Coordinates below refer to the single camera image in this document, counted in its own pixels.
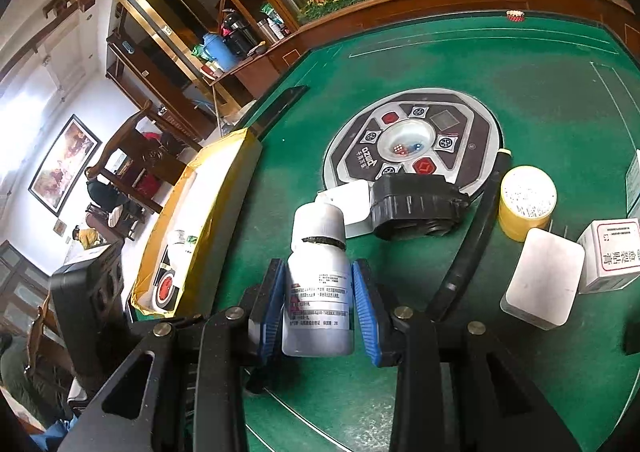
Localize blue thermos jug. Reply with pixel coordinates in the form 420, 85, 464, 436
202, 32, 241, 72

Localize wooden glass door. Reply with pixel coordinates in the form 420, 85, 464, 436
0, 239, 51, 333

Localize cardboard box with yellow tape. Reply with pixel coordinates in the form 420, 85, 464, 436
129, 128, 263, 317

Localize low wooden sideboard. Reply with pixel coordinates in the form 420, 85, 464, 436
200, 32, 311, 117

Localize white medicine box teal stripe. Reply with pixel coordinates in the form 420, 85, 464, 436
625, 149, 640, 219

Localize tall wooden display cabinet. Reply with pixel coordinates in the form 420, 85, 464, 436
105, 0, 236, 133

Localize white plastic bottle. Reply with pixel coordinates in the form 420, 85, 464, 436
281, 197, 356, 358

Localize white square plastic block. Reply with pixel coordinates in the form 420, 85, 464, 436
327, 180, 373, 239

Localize black thermos pot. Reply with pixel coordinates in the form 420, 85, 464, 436
220, 12, 258, 57

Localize white bottle with green label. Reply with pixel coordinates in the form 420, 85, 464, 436
167, 229, 201, 257

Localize black curved plastic stick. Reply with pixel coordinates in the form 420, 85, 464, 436
426, 148, 512, 323

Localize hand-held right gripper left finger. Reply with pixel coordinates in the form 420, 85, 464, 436
60, 258, 288, 452

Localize person's blue trousers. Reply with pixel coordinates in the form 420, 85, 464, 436
27, 419, 76, 452

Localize framed wall painting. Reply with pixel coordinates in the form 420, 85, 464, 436
27, 114, 103, 217

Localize white carton with red print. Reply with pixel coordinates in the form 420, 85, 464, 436
576, 218, 640, 293

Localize round table control panel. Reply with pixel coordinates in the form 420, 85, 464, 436
322, 89, 502, 193

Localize person's olive green clothing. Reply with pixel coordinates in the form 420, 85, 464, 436
0, 332, 48, 415

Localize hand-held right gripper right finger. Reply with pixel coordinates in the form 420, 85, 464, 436
351, 259, 583, 452

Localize wooden chair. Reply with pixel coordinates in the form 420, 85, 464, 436
90, 99, 206, 215
25, 292, 76, 388

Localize black ribbed plastic case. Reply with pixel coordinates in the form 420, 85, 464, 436
370, 174, 471, 240

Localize black tape roll red core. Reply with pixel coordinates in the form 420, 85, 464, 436
152, 267, 183, 307

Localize green and white bottle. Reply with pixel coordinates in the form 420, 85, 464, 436
260, 3, 291, 38

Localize yellow jar with white lid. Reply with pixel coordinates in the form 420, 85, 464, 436
498, 165, 557, 243

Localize white rounded rectangular box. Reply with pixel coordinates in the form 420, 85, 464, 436
500, 228, 586, 331

